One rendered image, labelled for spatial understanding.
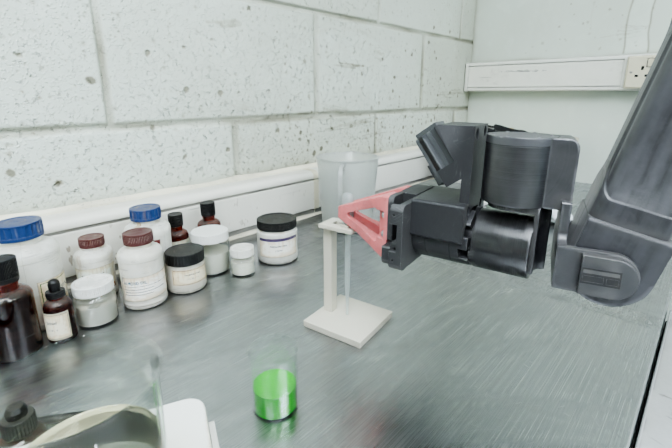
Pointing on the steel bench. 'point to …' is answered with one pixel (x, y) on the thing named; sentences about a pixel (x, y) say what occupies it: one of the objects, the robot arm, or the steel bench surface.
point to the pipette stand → (329, 322)
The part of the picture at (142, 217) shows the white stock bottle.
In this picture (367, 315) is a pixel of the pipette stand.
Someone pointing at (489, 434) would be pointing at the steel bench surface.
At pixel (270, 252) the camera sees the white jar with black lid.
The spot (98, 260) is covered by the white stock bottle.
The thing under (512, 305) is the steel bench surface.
